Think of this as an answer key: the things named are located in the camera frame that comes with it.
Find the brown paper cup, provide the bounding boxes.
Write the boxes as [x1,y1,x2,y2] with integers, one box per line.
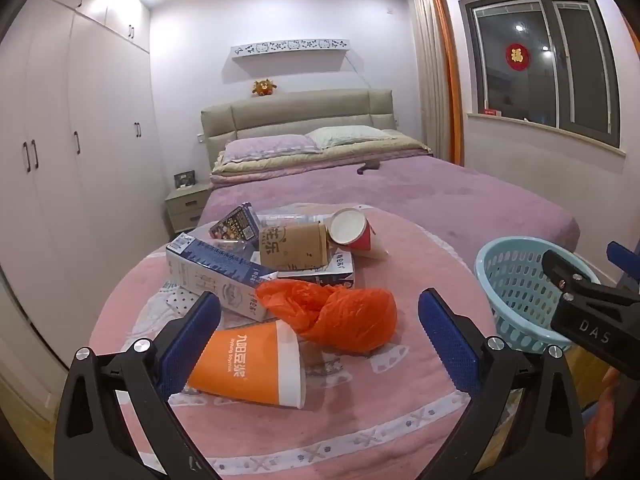
[258,222,332,272]

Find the white wardrobe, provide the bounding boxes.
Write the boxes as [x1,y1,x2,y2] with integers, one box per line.
[0,0,168,426]

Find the red and white paper cup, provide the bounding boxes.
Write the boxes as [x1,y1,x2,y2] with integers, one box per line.
[327,207,390,261]

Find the beige nightstand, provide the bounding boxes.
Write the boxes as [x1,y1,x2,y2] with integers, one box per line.
[165,182,212,233]

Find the purple bedspread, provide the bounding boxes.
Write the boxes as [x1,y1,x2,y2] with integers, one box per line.
[200,154,581,271]

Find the small dark printed carton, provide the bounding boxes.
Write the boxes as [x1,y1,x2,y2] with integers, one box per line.
[207,202,261,242]

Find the blue and white milk carton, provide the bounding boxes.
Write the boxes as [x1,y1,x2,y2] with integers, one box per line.
[165,234,279,322]

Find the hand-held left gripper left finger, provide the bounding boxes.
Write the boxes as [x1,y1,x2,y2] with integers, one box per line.
[54,290,223,480]

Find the beige padded headboard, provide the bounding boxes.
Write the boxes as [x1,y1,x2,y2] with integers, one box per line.
[201,88,396,171]

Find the white box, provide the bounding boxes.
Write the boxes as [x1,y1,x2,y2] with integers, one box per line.
[250,247,357,288]

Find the clear plastic bottle white cap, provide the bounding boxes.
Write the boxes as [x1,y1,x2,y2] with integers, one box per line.
[255,212,326,231]

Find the pink patterned blanket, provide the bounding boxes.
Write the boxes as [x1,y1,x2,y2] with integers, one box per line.
[90,202,506,480]

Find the purple pillow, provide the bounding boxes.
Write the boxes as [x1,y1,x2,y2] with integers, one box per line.
[220,134,323,166]

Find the dark framed window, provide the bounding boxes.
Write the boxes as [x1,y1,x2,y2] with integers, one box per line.
[459,0,623,148]

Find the orange paper cup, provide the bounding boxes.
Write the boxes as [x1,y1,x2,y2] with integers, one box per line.
[186,320,307,409]

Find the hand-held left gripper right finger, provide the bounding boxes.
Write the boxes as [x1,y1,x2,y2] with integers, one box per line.
[417,287,587,480]

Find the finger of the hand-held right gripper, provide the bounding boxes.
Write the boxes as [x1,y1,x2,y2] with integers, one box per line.
[542,249,640,376]
[606,241,640,273]

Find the light blue plastic basket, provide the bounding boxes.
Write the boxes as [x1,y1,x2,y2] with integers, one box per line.
[474,236,601,353]

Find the window sill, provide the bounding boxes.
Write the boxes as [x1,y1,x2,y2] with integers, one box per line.
[465,112,628,161]

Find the orange plastic bag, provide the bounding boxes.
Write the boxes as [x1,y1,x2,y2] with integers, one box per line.
[256,280,398,353]

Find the pale floral pillow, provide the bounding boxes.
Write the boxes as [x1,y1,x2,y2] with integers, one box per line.
[305,126,396,150]

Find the folded beige quilt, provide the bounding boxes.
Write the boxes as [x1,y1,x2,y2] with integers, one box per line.
[210,132,433,188]

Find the beige and orange curtain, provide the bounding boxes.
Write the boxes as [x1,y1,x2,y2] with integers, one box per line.
[405,0,466,166]

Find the white wall shelf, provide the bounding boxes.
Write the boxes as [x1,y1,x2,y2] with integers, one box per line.
[231,39,351,61]

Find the red round window decoration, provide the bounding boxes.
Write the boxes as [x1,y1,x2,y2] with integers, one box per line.
[505,43,531,71]

